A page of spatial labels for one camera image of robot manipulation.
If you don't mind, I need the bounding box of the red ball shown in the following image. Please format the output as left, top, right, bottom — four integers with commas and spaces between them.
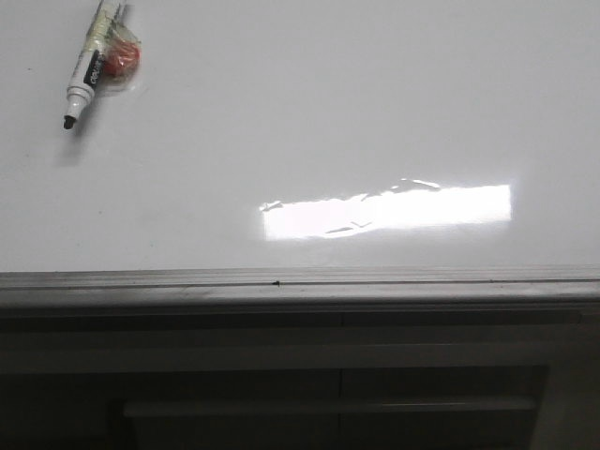
100, 23, 142, 94

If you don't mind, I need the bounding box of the white black whiteboard marker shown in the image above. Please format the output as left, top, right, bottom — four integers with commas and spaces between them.
63, 1, 127, 130

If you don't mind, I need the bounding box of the grey cabinet below whiteboard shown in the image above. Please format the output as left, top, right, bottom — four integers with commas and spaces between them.
1, 310, 599, 449

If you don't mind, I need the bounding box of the white whiteboard with aluminium frame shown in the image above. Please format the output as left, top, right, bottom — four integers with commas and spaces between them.
1, 1, 599, 315

